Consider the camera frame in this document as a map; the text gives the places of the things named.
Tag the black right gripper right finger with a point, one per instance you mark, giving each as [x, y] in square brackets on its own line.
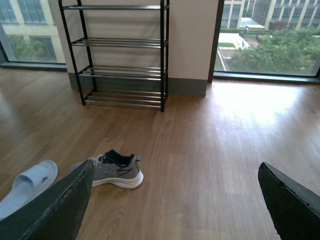
[293, 208]

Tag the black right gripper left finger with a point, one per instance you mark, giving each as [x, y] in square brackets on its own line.
[57, 213]

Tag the light blue slide slipper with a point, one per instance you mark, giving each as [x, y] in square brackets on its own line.
[27, 186]

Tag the black metal shoe rack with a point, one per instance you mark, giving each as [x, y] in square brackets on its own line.
[119, 51]

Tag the grey knit sneaker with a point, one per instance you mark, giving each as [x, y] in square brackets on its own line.
[116, 169]

